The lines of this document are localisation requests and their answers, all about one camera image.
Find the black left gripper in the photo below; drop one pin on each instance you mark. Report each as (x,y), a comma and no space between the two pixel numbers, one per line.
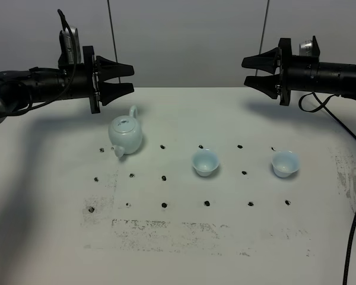
(106,69)

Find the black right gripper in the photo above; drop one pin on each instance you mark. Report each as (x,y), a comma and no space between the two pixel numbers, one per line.
(273,85)

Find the light blue porcelain teapot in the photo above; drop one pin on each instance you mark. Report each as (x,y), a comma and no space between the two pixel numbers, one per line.
(125,133)

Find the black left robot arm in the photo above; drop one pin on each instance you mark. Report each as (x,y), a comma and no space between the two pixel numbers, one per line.
(23,91)

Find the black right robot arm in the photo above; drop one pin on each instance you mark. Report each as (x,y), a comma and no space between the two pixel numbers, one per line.
(303,72)

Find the right light blue teacup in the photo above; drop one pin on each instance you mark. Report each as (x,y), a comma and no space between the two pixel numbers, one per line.
(285,163)

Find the light blue teacup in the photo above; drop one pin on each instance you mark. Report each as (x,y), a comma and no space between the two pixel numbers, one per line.
(205,162)
(285,163)

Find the left light blue teacup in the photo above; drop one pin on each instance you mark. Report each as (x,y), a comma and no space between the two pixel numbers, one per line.
(205,162)

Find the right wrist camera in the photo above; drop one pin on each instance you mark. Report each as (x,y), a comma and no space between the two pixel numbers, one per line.
(309,48)

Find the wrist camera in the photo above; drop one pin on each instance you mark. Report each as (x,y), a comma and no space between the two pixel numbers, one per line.
(309,48)
(70,47)

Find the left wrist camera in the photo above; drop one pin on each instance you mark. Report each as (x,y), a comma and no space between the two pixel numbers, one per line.
(70,47)

